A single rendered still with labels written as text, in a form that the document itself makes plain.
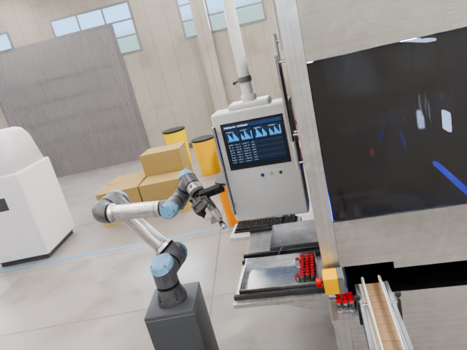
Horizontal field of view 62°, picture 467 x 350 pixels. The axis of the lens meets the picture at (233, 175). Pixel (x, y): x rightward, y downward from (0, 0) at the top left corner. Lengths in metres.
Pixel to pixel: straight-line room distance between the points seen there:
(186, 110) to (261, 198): 6.76
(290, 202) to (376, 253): 1.08
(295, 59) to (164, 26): 7.90
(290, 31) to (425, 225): 0.83
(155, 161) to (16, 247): 2.07
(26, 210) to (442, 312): 4.54
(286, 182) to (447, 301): 1.19
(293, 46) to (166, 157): 4.46
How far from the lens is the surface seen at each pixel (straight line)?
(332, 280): 1.52
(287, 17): 1.35
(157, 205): 1.81
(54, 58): 9.88
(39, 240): 5.38
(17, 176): 5.18
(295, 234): 2.17
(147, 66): 9.25
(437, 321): 1.81
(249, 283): 1.85
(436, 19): 1.41
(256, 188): 2.55
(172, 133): 7.55
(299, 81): 1.35
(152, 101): 9.29
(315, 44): 1.35
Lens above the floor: 1.88
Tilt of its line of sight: 17 degrees down
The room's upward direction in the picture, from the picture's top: 14 degrees counter-clockwise
